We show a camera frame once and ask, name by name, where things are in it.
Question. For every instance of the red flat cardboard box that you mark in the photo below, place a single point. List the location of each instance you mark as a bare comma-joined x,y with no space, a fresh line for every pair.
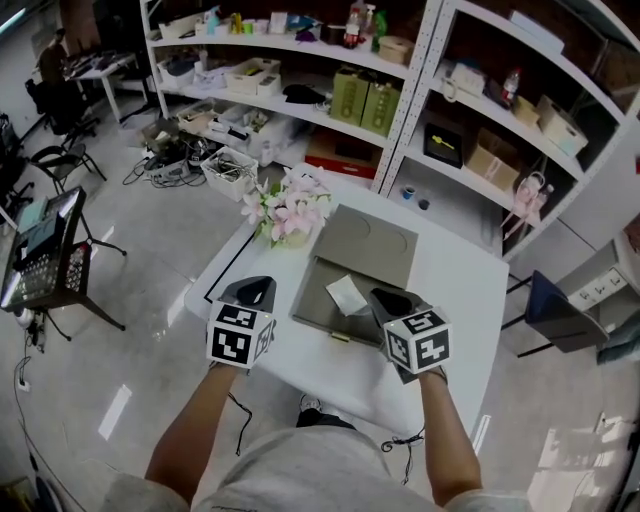
345,152

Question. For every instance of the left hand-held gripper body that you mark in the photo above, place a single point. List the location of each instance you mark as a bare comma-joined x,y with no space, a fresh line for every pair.
235,340

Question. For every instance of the white telephone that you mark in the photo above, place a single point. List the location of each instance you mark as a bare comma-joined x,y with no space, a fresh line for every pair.
462,80

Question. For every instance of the person's left forearm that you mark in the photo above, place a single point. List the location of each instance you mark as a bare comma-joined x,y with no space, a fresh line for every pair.
195,435

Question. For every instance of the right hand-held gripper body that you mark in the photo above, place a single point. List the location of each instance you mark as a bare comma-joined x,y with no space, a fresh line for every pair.
417,340

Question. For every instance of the black folding chair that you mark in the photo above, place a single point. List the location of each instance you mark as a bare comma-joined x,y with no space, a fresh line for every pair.
67,165

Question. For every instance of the black office chair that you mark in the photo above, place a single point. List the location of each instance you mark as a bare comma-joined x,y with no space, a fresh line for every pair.
60,107

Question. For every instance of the beige storage bin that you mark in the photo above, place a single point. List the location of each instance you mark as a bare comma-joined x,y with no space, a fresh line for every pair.
526,111

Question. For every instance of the white power strip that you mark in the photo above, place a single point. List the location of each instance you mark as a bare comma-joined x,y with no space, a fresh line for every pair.
23,385

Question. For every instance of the white metal shelving unit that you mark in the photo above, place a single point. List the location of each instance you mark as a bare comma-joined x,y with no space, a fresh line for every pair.
280,45
500,120

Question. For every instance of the white desk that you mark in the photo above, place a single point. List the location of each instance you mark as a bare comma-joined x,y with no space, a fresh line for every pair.
105,67

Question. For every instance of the black framed tray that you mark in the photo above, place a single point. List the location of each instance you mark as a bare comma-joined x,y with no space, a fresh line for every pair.
442,145

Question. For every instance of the dark small cup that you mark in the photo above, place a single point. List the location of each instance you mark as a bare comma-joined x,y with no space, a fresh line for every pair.
424,204

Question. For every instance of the dark blue chair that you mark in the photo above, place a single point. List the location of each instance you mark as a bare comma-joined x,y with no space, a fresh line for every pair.
560,315

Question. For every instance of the grey box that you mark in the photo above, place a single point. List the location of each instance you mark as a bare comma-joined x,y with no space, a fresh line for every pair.
365,245

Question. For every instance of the person's black trousers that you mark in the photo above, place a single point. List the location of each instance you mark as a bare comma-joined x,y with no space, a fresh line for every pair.
322,419

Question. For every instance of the pink flower bouquet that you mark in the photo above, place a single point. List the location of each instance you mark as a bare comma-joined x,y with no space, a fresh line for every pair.
292,210

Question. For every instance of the black side table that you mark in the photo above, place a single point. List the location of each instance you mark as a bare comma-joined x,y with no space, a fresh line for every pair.
42,250

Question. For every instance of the clear bottle red label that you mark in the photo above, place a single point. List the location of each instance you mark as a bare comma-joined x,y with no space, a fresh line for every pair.
511,87

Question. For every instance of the green spray bottle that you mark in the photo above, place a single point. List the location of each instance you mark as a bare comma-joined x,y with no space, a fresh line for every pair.
379,32

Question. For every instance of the white compartment tray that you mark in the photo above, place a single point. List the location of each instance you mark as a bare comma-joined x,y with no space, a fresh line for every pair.
252,75

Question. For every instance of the white box of bandages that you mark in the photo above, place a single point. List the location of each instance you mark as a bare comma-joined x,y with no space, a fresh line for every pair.
346,295

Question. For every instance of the black cloth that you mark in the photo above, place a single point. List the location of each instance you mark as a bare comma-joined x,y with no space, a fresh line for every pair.
302,94

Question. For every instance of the white storage bin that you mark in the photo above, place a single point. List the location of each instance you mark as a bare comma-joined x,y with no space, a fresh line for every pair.
562,125

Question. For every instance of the green carton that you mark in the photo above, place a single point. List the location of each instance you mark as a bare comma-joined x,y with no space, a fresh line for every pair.
350,97
381,107

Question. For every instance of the brown cardboard box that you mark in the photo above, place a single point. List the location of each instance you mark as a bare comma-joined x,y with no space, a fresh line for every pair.
492,160

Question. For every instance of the person's right forearm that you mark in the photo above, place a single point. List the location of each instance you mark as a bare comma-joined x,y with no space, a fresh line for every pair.
447,440

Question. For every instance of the person's grey shirt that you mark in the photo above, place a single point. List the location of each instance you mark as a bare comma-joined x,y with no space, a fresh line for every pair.
310,475

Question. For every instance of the blue small cup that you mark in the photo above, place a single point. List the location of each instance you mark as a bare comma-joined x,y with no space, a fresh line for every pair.
409,193

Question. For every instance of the person's white shoe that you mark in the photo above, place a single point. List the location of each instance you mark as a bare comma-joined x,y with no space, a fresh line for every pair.
310,401

